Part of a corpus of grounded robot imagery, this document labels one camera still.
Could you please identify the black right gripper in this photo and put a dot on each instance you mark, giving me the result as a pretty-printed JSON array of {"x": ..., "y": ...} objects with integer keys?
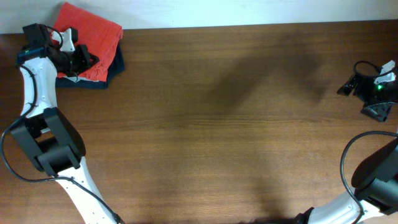
[{"x": 365, "y": 83}]

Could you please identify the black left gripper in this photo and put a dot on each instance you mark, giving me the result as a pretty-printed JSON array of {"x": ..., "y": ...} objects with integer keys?
[{"x": 84, "y": 55}]

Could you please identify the red McKinney Boyd t-shirt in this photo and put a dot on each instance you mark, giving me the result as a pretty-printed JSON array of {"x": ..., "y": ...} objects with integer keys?
[{"x": 100, "y": 35}]

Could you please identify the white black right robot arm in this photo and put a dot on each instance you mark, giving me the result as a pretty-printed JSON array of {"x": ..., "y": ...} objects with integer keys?
[{"x": 373, "y": 188}]

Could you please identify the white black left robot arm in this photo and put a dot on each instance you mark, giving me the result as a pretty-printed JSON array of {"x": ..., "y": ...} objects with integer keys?
[{"x": 47, "y": 138}]

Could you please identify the folded light blue shirt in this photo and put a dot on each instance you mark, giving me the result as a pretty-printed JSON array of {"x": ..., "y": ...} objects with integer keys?
[{"x": 80, "y": 79}]

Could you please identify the folded navy blue shirt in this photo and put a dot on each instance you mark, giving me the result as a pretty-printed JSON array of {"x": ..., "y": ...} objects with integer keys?
[{"x": 117, "y": 66}]

